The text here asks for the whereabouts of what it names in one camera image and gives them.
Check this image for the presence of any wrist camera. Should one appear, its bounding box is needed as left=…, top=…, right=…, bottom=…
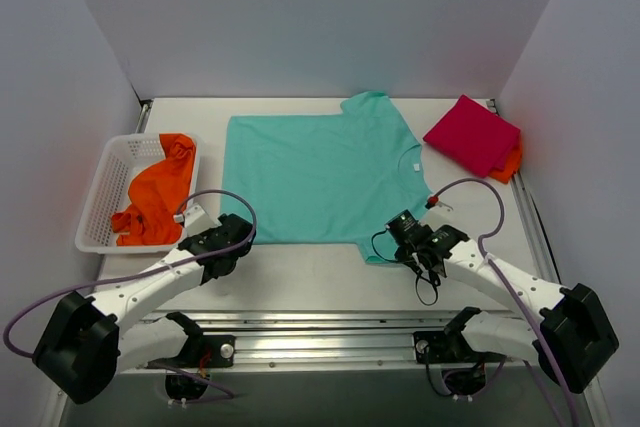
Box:
left=173, top=203, right=221, bottom=237
left=421, top=195, right=454, bottom=230

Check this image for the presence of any aluminium mounting rail frame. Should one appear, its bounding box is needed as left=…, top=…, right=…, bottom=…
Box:
left=39, top=309, right=611, bottom=427

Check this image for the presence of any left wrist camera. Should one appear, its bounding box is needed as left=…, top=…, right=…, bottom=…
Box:
left=173, top=203, right=221, bottom=237

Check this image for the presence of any folded magenta t-shirt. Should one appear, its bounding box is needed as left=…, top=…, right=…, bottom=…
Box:
left=423, top=95, right=521, bottom=178

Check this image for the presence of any white plastic basket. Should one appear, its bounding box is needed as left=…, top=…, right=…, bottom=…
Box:
left=75, top=133, right=175, bottom=255

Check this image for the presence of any teal t-shirt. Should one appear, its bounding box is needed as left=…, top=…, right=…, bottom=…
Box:
left=220, top=92, right=430, bottom=264

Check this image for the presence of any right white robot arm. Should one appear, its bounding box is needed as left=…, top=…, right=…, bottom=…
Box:
left=385, top=211, right=619, bottom=394

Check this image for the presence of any folded orange t-shirt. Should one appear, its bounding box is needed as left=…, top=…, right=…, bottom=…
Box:
left=489, top=141, right=523, bottom=184

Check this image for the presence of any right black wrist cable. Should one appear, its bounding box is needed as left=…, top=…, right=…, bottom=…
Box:
left=369, top=229, right=444, bottom=307

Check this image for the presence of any orange t-shirt in basket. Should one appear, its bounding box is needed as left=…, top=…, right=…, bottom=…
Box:
left=111, top=133, right=196, bottom=247

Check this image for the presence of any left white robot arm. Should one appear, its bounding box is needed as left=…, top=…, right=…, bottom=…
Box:
left=32, top=214, right=256, bottom=404

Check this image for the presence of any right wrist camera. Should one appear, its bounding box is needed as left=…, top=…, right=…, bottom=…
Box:
left=421, top=195, right=454, bottom=230

